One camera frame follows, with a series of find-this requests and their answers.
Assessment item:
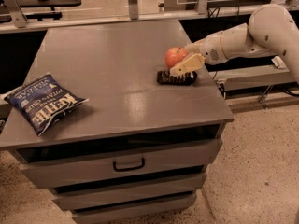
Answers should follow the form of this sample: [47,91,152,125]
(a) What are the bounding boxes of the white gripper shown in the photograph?
[170,31,228,77]

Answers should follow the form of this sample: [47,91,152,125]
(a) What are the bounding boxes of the white cloth on ledge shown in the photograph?
[271,56,286,69]

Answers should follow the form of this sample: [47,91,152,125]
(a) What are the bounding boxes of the black drawer handle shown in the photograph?
[112,158,146,173]

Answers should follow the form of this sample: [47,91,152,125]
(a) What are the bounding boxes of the red apple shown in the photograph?
[165,47,188,68]

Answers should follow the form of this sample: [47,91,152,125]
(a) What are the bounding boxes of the blue Kettle chips bag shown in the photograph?
[1,73,87,136]

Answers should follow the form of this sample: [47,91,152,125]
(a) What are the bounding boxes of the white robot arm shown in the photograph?
[170,4,299,82]

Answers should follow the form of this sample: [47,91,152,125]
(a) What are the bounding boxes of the grey drawer cabinet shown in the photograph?
[1,21,233,224]

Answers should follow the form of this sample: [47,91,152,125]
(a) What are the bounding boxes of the black rxbar chocolate bar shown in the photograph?
[157,71,197,86]

